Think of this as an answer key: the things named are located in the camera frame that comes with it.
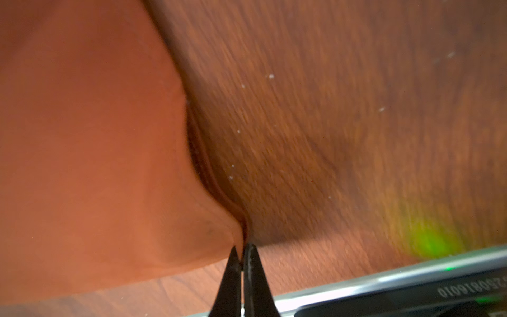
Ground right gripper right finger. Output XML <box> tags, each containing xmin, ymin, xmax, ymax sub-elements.
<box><xmin>243</xmin><ymin>243</ymin><xmax>281</xmax><ymax>317</ymax></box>

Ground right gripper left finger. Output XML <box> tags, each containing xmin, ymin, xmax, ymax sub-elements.
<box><xmin>209</xmin><ymin>247</ymin><xmax>242</xmax><ymax>317</ymax></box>

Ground orange brown skirt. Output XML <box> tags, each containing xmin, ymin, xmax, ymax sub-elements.
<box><xmin>1</xmin><ymin>1</ymin><xmax>244</xmax><ymax>305</ymax></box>

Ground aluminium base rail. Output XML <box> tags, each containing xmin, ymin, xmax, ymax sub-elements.
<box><xmin>185</xmin><ymin>244</ymin><xmax>507</xmax><ymax>317</ymax></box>

